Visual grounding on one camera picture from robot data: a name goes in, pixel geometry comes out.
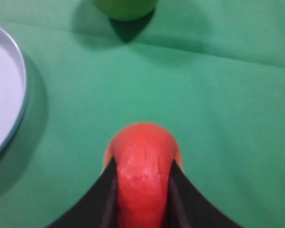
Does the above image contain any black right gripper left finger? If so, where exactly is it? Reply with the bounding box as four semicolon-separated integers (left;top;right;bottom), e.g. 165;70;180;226
48;158;118;228

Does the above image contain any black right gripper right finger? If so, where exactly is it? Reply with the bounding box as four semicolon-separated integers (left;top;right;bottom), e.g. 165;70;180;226
167;161;240;228

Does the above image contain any yellow orange bread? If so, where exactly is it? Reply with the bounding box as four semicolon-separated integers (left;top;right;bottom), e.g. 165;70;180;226
103;122;183;228

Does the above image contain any blue plastic plate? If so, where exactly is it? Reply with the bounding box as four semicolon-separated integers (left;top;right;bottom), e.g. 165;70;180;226
0;27;27;155

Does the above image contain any green table cloth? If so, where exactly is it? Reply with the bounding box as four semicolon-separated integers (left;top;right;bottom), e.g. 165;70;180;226
0;0;285;228

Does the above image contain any green apple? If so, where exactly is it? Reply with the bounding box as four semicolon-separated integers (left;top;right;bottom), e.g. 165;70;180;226
93;0;158;21

